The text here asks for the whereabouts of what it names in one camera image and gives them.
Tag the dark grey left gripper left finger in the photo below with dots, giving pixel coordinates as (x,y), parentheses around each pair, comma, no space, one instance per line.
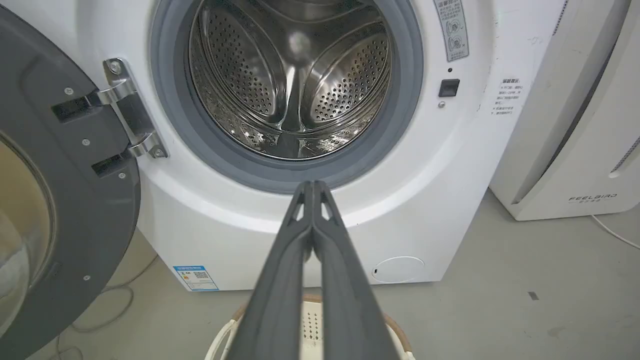
(280,290)

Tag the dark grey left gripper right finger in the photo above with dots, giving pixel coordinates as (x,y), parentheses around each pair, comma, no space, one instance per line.
(345,300)

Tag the grey washing machine door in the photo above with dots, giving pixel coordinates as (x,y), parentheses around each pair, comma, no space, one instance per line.
(65,190)

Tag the white laundry basket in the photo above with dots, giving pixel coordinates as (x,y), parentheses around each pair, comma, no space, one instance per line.
(312,325)

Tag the white front-load washing machine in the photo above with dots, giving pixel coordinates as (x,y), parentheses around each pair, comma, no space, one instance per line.
(425,165)

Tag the white air purifier appliance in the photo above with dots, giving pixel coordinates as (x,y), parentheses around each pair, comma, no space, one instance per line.
(575,125)

